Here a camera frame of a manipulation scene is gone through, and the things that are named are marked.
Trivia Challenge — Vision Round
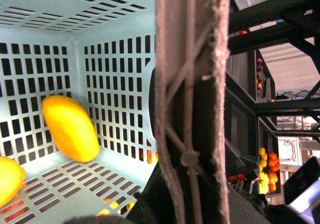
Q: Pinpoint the yellow mango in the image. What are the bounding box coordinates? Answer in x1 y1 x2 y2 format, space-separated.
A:
42 95 100 162

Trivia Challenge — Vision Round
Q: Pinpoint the brown basket handle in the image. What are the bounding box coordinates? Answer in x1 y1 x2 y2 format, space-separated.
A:
154 0 230 223

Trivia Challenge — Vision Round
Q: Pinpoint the light blue plastic basket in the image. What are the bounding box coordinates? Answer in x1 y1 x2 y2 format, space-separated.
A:
0 0 158 223

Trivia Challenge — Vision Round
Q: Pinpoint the yellow lemon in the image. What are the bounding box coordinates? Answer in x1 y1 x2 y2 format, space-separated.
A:
0 156 26 207

